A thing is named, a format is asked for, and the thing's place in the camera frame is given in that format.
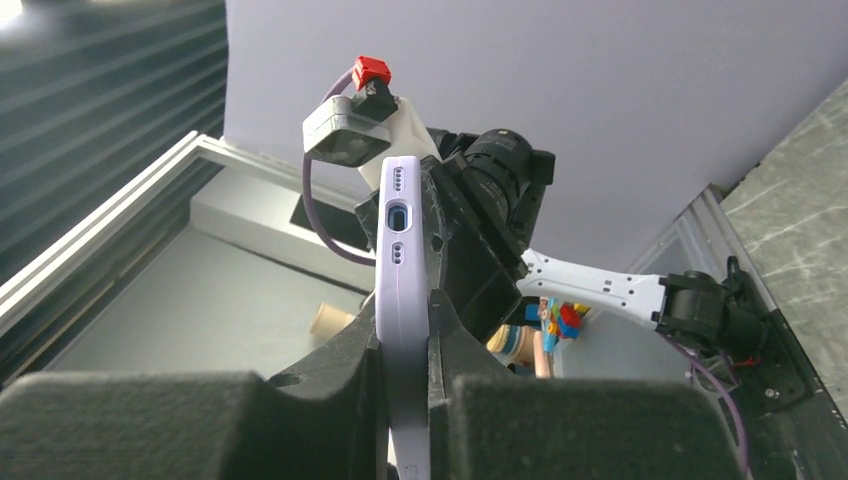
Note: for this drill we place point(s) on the colourful toy blocks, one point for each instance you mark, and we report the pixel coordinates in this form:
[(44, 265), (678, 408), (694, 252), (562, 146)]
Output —
[(527, 348)]

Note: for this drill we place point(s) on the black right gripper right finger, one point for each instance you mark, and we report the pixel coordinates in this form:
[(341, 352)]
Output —
[(509, 427)]

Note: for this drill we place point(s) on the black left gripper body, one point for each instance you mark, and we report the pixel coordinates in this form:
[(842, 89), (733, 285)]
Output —
[(471, 257)]

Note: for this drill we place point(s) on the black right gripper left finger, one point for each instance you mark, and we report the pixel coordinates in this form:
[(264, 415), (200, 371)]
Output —
[(237, 425)]

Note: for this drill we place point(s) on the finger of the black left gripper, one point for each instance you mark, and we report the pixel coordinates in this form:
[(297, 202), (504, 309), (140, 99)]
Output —
[(459, 365), (352, 355)]

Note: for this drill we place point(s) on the phone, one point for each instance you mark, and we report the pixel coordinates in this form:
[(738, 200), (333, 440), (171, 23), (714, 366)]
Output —
[(401, 313)]

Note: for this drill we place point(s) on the paper cup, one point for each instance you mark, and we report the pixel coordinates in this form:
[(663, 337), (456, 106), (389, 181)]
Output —
[(329, 320)]

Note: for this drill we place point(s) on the black base bar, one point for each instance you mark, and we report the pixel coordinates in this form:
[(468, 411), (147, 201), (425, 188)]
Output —
[(794, 428)]

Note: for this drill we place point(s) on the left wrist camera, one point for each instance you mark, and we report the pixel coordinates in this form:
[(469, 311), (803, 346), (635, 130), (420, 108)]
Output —
[(360, 122)]

